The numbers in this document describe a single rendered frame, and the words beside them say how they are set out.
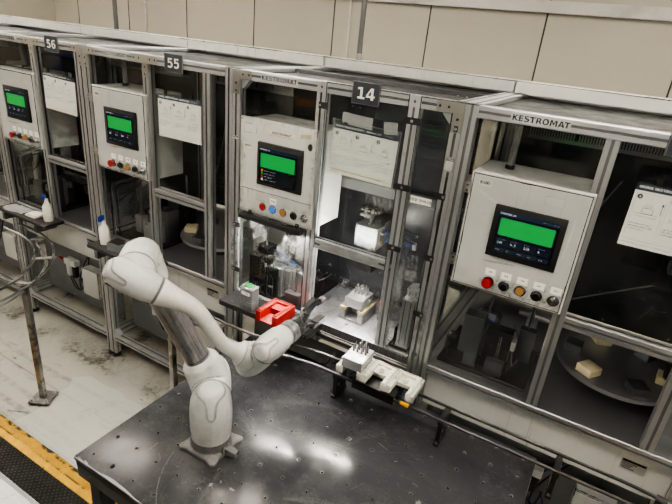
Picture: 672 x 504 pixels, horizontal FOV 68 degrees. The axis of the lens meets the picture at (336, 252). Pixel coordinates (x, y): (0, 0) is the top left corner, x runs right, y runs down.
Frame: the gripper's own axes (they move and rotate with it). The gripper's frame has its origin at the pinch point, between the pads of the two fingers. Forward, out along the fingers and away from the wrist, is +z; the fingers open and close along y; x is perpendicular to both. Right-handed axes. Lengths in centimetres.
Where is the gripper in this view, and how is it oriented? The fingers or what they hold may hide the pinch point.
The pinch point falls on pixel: (319, 309)
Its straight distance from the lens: 217.5
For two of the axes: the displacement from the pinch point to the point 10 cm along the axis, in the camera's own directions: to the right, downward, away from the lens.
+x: -8.6, -2.8, 4.3
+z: 5.0, -3.0, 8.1
